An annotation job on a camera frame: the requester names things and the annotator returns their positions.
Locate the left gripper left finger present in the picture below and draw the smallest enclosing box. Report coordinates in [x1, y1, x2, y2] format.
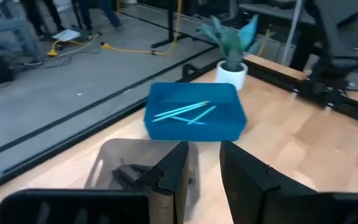
[0, 141, 190, 224]

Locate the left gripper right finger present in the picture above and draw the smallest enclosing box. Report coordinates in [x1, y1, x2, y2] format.
[219, 139, 358, 224]

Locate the light blue pencil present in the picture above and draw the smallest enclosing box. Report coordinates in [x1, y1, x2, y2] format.
[169, 116, 206, 124]

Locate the clear grey plastic bin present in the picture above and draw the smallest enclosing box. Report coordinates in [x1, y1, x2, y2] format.
[84, 138, 200, 191]

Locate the blue plastic bin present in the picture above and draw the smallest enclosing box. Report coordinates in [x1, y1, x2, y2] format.
[144, 82, 247, 142]

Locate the snake plant in white pot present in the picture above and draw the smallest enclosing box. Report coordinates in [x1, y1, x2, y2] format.
[197, 14, 260, 91]

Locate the thin black pole stand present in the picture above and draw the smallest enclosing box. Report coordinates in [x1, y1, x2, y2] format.
[150, 0, 192, 49]

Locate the white pole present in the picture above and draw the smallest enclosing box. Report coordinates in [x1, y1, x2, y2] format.
[280, 0, 304, 66]

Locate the white paper sheet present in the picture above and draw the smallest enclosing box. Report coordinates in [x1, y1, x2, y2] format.
[52, 29, 82, 43]

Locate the person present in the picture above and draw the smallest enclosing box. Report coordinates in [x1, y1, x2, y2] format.
[20, 0, 65, 37]
[73, 0, 122, 30]

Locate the grey desk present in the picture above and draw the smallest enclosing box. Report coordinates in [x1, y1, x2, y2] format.
[237, 0, 310, 24]

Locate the grey cart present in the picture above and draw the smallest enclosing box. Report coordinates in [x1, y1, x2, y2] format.
[0, 0, 40, 58]

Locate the black aluminium table frame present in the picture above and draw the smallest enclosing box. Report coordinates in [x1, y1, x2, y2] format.
[0, 57, 358, 195]

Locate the yellow power cable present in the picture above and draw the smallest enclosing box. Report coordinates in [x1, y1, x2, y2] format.
[47, 0, 183, 58]

